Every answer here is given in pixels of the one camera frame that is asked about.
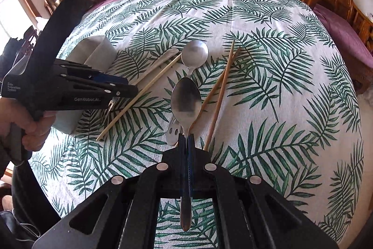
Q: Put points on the green leaf-print tablecloth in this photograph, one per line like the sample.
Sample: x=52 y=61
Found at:
x=262 y=91

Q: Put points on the pale wooden chopstick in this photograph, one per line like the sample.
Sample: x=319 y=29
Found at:
x=140 y=96

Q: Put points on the small carved wooden chair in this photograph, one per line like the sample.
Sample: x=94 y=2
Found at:
x=30 y=37

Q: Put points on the metal spoon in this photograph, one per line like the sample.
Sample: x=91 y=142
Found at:
x=195 y=53
x=186 y=103

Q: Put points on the purple armchair cushion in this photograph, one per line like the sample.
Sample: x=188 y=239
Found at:
x=346 y=33

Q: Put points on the wooden framed window door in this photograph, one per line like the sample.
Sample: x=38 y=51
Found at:
x=10 y=12

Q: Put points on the grey rectangular tray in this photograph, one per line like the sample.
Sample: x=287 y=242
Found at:
x=96 y=49

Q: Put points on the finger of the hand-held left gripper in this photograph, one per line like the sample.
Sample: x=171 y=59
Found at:
x=96 y=77
x=116 y=93

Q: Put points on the person's left hand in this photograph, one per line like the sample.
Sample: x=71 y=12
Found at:
x=38 y=129

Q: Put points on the black cloth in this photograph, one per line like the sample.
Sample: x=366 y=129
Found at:
x=10 y=52

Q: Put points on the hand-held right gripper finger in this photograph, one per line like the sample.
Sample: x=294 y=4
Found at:
x=190 y=155
x=183 y=149

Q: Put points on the slotted metal fork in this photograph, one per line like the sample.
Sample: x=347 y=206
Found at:
x=174 y=132

